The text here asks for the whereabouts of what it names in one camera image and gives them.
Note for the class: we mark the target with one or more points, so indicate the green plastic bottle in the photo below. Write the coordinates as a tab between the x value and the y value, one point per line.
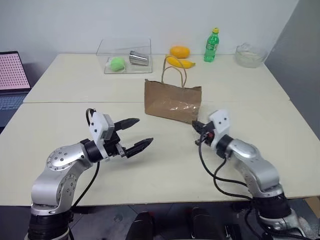
211	48

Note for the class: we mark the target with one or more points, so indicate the brown cardboard box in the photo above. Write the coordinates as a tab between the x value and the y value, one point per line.
314	205

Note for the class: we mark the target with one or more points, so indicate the dark rounded shape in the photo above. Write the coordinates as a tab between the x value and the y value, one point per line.
143	226
203	222

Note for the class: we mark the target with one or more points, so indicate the yellow banana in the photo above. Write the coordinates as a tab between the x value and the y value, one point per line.
181	62

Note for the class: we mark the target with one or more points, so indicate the green ball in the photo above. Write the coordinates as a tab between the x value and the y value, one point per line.
117	64

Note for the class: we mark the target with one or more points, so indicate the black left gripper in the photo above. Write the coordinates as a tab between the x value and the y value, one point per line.
113	146

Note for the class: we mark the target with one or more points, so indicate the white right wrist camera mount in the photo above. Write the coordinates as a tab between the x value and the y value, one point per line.
221	125

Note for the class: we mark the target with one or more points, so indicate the laptop with pink screen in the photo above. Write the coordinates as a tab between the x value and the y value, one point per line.
11	72

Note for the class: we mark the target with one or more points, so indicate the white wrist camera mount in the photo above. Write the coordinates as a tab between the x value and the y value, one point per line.
221	125
98	130

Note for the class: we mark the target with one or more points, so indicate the stainless steel cup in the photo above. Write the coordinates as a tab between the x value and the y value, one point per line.
138	59

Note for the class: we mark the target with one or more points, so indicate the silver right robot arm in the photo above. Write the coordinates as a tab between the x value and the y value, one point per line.
260	170

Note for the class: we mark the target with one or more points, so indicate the clear plastic box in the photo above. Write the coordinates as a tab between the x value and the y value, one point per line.
125	53

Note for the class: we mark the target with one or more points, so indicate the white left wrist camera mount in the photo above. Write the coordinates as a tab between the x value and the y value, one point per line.
98	130

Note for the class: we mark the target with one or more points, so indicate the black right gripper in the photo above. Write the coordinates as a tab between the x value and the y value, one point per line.
207	131

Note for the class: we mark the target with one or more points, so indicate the brown paper bag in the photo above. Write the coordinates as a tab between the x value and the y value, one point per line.
170	100

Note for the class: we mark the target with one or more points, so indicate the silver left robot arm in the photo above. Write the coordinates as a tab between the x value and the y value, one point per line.
62	160

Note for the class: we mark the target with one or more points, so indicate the clear glass bowl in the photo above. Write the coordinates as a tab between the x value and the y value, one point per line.
250	56

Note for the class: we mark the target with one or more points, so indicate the orange mango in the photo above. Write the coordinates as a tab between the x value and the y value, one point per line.
180	51

